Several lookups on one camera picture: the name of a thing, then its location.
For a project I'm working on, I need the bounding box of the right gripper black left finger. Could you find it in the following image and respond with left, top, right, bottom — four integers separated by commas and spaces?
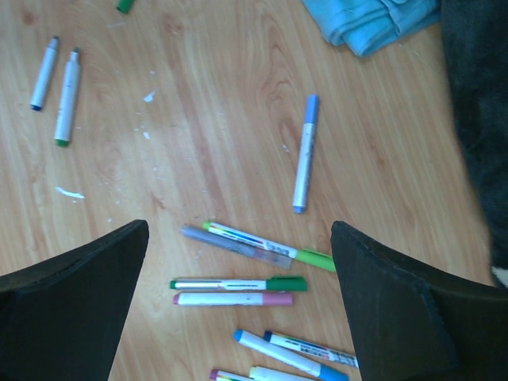
1, 220, 149, 380

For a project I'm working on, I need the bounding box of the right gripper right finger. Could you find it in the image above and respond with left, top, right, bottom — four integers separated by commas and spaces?
331, 221, 507, 380

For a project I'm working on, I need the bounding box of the lime green capped pen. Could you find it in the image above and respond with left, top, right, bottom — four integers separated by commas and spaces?
202, 221, 336, 271

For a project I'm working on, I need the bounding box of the grey marker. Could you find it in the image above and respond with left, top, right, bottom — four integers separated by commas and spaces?
180, 225, 292, 270

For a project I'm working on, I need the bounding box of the green capped white marker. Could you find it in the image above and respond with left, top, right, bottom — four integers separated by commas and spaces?
54, 47, 82, 147

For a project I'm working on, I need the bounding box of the light blue capped marker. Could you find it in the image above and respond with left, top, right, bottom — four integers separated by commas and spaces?
292, 94, 320, 214

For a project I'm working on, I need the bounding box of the blue capped white marker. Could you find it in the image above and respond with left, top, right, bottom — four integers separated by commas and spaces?
30, 36, 60, 111

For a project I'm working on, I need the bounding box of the green marker cap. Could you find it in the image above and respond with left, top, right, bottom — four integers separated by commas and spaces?
116, 0, 135, 14

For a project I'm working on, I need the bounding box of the dark blue tipped pen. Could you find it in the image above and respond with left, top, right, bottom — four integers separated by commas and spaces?
263, 330, 359, 368

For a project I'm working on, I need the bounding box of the dark green capped pen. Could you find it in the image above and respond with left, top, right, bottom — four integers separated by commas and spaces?
169, 276, 308, 291

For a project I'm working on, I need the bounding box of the pink capped white pen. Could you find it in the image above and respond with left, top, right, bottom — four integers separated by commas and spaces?
173, 293, 294, 306

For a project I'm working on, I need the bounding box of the yellow tipped white pen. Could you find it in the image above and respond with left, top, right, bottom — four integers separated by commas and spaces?
249, 366, 314, 381

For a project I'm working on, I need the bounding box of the purple capped pen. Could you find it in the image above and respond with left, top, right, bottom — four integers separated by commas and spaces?
210, 369, 254, 381

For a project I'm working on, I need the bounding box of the sky blue capped marker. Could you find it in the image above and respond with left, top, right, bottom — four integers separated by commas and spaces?
233, 329, 349, 381

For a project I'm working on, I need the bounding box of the light blue folded cloth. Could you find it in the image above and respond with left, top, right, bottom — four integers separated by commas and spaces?
303, 0, 441, 57

